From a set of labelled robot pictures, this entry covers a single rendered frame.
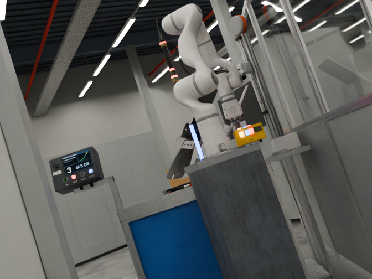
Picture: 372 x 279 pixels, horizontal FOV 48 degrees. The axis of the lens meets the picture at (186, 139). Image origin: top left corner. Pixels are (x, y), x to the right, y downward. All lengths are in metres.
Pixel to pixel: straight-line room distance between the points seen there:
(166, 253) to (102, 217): 5.74
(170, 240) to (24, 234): 1.49
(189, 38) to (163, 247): 1.14
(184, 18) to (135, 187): 6.40
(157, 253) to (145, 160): 6.17
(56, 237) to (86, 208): 7.10
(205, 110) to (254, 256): 0.71
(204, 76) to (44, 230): 1.26
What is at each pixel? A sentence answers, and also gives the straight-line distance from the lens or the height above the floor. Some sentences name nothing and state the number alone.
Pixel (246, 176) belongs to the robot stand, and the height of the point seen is 0.83.
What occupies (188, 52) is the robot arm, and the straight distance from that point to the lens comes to 2.10.
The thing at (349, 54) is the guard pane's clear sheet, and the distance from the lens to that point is 1.88.
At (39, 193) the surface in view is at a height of 0.99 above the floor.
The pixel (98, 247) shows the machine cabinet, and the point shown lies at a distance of 8.08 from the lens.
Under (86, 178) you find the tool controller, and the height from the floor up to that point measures 1.08.
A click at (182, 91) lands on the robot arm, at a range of 2.04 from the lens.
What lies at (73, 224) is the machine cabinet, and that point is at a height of 0.73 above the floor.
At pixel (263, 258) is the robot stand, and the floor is 0.47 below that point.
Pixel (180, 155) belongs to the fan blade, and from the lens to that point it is 2.77.
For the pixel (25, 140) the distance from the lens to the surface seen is 0.97.
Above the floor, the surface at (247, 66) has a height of 1.55.
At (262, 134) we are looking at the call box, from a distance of 2.33.
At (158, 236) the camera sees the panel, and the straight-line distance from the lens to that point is 2.39.
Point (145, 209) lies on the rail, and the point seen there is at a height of 0.82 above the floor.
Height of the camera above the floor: 0.93
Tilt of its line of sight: 5 degrees up
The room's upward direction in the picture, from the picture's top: 19 degrees counter-clockwise
